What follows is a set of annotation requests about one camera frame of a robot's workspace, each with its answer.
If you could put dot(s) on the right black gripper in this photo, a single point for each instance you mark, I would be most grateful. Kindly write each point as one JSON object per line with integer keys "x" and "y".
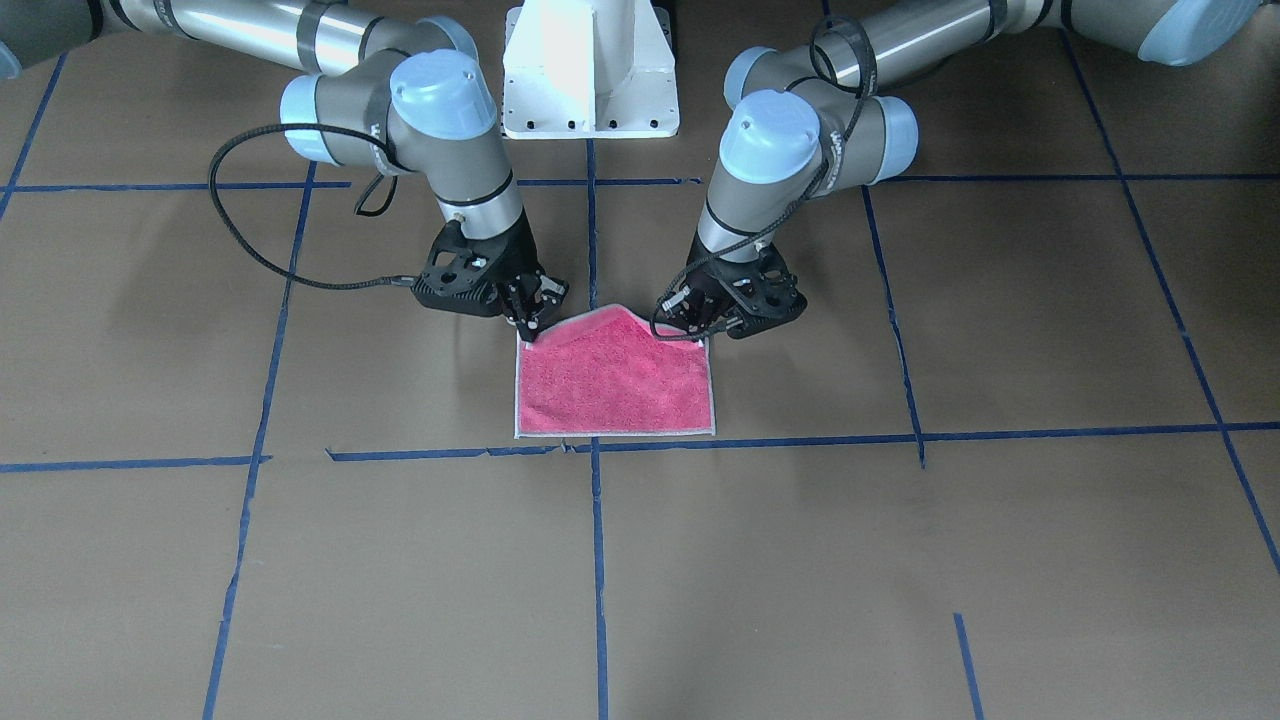
{"x": 515, "y": 260}

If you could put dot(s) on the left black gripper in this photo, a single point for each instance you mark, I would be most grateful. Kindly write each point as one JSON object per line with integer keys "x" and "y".
{"x": 712, "y": 283}

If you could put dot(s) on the pink towel with white edging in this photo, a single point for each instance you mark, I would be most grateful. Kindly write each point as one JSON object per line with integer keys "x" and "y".
{"x": 603, "y": 373}

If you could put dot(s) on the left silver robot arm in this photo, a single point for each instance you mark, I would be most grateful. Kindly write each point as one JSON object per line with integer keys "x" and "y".
{"x": 819, "y": 119}

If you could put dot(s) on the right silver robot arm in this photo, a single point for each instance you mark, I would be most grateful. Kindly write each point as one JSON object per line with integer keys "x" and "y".
{"x": 404, "y": 99}

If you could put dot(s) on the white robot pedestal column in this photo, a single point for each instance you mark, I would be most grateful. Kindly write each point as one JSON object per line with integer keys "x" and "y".
{"x": 590, "y": 69}

